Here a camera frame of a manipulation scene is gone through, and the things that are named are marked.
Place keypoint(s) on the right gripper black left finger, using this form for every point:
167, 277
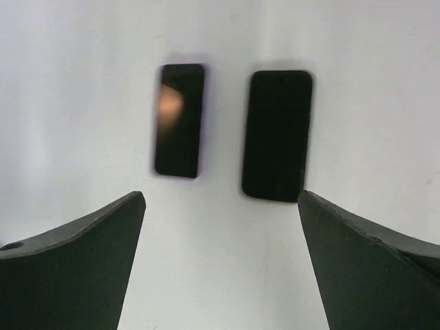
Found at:
74, 276

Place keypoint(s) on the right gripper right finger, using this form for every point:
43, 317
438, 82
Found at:
369, 276

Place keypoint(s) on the black phone case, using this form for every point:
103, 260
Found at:
244, 137

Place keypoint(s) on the black smartphone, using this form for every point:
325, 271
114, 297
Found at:
276, 134
179, 108

